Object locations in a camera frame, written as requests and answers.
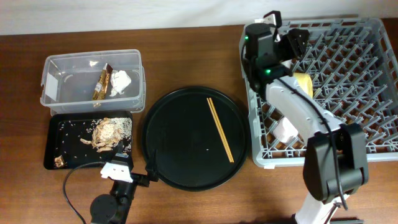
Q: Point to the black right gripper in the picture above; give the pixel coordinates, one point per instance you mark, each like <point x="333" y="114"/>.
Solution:
<point x="292" y="45"/>

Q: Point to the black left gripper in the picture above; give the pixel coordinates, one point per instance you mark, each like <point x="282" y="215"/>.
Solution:
<point x="152" y="172"/>

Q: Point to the yellow bowl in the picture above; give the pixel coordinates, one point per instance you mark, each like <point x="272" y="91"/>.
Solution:
<point x="305" y="82"/>

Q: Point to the food scraps pile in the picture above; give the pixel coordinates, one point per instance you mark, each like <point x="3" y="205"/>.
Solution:
<point x="91" y="140"/>

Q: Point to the gold snack wrapper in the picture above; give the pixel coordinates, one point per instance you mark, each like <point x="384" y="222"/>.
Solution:
<point x="102" y="84"/>

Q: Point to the white tissue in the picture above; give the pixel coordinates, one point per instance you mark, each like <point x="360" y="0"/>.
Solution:
<point x="119" y="81"/>

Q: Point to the pink cup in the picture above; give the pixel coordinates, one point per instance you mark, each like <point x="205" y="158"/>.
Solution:
<point x="285" y="131"/>

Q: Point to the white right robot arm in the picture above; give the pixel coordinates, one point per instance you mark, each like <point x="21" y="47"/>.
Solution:
<point x="336" y="163"/>

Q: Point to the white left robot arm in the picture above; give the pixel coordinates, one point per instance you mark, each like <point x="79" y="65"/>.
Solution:
<point x="114" y="207"/>

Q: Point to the grey plastic dishwasher rack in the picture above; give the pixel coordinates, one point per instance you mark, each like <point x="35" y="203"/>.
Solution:
<point x="354" y="73"/>

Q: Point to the black rectangular waste tray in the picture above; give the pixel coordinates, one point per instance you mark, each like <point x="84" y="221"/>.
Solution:
<point x="55" y="121"/>

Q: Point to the clear plastic waste bin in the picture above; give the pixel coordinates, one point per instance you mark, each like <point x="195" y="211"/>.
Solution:
<point x="69" y="82"/>

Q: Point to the round black serving tray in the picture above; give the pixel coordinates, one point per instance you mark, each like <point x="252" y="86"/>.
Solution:
<point x="201" y="136"/>

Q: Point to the black object at bottom edge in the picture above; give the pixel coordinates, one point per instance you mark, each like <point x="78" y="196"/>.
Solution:
<point x="347" y="221"/>

